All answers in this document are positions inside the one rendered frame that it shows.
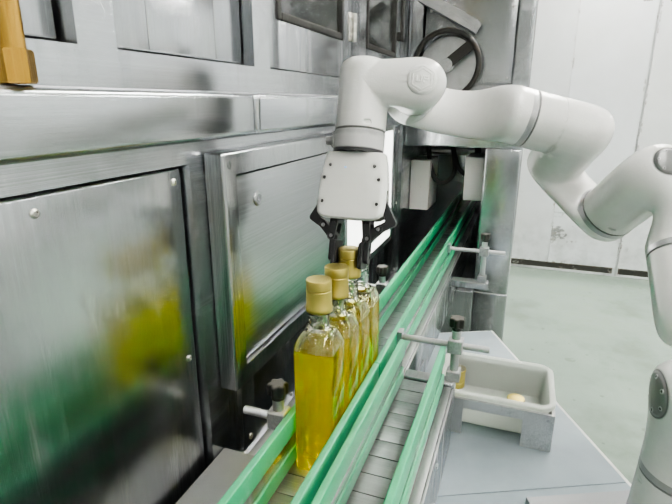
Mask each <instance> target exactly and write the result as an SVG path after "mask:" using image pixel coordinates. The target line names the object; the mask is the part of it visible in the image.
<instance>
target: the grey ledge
mask: <svg viewBox="0 0 672 504"><path fill-rule="evenodd" d="M253 457H254V455H250V454H246V453H242V452H239V451H235V450H231V449H227V448H224V449H223V450H222V451H221V452H220V454H219V455H218V456H217V457H216V458H215V459H214V460H213V462H212V463H211V464H210V465H209V466H208V467H207V468H206V469H205V471H204V472H203V473H202V474H201V475H200V476H199V477H198V479H197V480H196V481H195V482H194V483H193V484H192V485H191V486H190V488H189V489H188V490H187V491H186V492H185V493H184V494H183V496H182V497H181V498H180V499H179V500H178V501H177V502H176V503H175V504H217V503H218V502H219V501H220V499H221V498H222V497H223V496H224V494H225V493H226V492H227V490H228V489H229V488H230V487H231V485H232V484H233V483H234V481H235V480H236V479H237V478H238V476H239V475H240V474H241V472H242V471H243V470H244V469H245V467H246V466H247V465H248V463H249V462H250V461H251V460H252V458H253Z"/></svg>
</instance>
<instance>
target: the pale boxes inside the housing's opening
mask: <svg viewBox="0 0 672 504"><path fill-rule="evenodd" d="M484 160H485V153H470V154H469V155H468V156H467V157H466V162H465V176H464V189H463V200H474V201H481V196H482V184H483V172H484ZM432 163H433V168H434V172H435V174H436V177H437V170H438V156H432V159H427V156H425V155H421V156H419V157H417V158H415V159H413V160H411V175H410V199H409V209H420V210H428V209H429V208H430V207H431V206H432V205H433V203H434V202H435V201H436V188H437V184H436V183H435V182H434V181H433V179H432V177H431V170H432Z"/></svg>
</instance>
